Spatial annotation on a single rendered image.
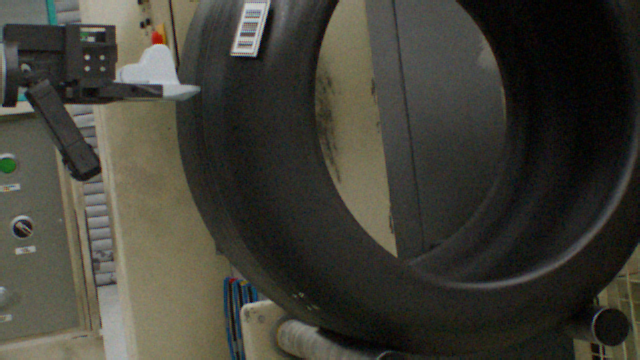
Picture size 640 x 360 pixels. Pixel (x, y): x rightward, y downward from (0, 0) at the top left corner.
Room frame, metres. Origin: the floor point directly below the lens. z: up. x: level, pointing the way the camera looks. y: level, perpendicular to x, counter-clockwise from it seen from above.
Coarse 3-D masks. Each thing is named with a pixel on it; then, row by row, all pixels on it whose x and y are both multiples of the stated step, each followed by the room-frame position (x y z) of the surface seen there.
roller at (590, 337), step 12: (576, 312) 1.45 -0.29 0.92; (588, 312) 1.43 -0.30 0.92; (600, 312) 1.42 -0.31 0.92; (612, 312) 1.41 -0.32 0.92; (564, 324) 1.47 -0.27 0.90; (576, 324) 1.45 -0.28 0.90; (588, 324) 1.42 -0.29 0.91; (600, 324) 1.41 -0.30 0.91; (612, 324) 1.41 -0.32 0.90; (624, 324) 1.42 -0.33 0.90; (564, 336) 1.50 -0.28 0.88; (576, 336) 1.46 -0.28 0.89; (588, 336) 1.43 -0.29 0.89; (600, 336) 1.41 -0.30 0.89; (612, 336) 1.41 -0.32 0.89; (624, 336) 1.42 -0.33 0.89
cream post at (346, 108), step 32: (352, 0) 1.72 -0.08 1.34; (352, 32) 1.72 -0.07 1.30; (320, 64) 1.70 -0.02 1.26; (352, 64) 1.72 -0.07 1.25; (320, 96) 1.70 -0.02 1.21; (352, 96) 1.71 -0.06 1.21; (320, 128) 1.70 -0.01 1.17; (352, 128) 1.71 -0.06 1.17; (352, 160) 1.71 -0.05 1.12; (384, 160) 1.73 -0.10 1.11; (352, 192) 1.71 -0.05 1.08; (384, 192) 1.72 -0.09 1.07; (384, 224) 1.72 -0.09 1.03
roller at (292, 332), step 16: (288, 320) 1.63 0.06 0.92; (288, 336) 1.58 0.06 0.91; (304, 336) 1.53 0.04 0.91; (320, 336) 1.49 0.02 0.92; (336, 336) 1.46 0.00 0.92; (288, 352) 1.61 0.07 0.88; (304, 352) 1.53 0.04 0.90; (320, 352) 1.47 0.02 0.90; (336, 352) 1.42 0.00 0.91; (352, 352) 1.38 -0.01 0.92; (368, 352) 1.35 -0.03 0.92; (384, 352) 1.33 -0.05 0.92
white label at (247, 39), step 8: (264, 0) 1.28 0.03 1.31; (248, 8) 1.29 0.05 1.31; (256, 8) 1.28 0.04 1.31; (264, 8) 1.27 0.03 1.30; (248, 16) 1.29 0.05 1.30; (256, 16) 1.28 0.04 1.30; (264, 16) 1.27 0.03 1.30; (240, 24) 1.30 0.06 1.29; (248, 24) 1.29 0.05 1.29; (256, 24) 1.28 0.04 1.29; (240, 32) 1.29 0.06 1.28; (248, 32) 1.28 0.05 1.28; (256, 32) 1.27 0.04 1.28; (240, 40) 1.29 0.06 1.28; (248, 40) 1.28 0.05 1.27; (256, 40) 1.27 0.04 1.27; (232, 48) 1.29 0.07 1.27; (240, 48) 1.28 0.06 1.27; (248, 48) 1.27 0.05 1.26; (256, 48) 1.26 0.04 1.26
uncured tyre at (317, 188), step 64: (256, 0) 1.30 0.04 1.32; (320, 0) 1.29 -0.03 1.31; (512, 0) 1.68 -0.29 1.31; (576, 0) 1.60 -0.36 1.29; (192, 64) 1.41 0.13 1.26; (256, 64) 1.28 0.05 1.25; (512, 64) 1.68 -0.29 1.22; (576, 64) 1.66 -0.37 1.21; (192, 128) 1.40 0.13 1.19; (256, 128) 1.28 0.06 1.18; (512, 128) 1.69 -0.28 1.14; (576, 128) 1.66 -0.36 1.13; (192, 192) 1.46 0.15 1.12; (256, 192) 1.29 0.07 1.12; (320, 192) 1.28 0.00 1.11; (512, 192) 1.67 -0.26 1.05; (576, 192) 1.63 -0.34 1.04; (256, 256) 1.35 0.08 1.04; (320, 256) 1.29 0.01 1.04; (384, 256) 1.30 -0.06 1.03; (448, 256) 1.64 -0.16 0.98; (512, 256) 1.64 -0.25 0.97; (576, 256) 1.38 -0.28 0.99; (320, 320) 1.39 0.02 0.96; (384, 320) 1.32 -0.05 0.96; (448, 320) 1.33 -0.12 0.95; (512, 320) 1.36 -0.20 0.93
